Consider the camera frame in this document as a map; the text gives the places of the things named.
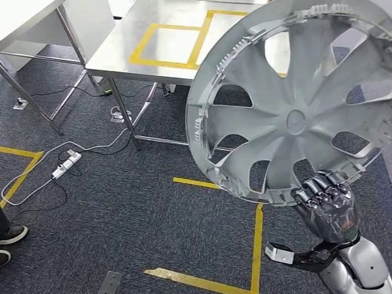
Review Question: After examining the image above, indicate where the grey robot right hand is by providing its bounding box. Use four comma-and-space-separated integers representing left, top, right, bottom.
291, 170, 360, 244

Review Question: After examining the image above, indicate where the grey plastic wheel hubcap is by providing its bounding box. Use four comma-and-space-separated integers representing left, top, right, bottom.
185, 0, 392, 208

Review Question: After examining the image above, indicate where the yellow tape outline on workbench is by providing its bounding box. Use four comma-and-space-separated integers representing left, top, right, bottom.
128, 10, 289, 78

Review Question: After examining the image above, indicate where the stainless steel workbench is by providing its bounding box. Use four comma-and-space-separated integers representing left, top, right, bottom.
85, 0, 368, 154

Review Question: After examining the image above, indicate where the yellow broken floor tape square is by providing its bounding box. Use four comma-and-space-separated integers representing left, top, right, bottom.
144, 176, 264, 294

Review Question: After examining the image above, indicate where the white power strip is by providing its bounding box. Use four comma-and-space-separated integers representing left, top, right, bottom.
51, 150, 82, 181

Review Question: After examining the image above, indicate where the person's foot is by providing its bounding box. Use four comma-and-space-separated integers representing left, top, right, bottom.
0, 249, 12, 269
0, 225, 29, 246

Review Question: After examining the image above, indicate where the person's leg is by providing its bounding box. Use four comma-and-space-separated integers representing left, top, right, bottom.
0, 206, 10, 240

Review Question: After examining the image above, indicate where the white desk with steel legs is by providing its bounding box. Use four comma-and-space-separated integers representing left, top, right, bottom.
0, 0, 117, 137

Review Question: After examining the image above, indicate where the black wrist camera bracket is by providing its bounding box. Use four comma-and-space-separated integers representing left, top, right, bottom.
292, 237, 362, 273

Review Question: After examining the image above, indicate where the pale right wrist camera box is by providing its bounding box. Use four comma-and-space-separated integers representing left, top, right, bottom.
264, 242, 295, 265

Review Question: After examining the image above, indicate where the white coiled cable adapter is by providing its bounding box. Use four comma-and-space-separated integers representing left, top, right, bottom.
110, 106, 133, 124

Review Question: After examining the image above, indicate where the white floor cable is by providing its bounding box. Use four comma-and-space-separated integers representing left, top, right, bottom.
0, 127, 129, 208

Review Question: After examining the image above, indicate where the black floor cable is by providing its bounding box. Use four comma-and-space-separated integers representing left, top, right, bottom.
9, 138, 132, 226

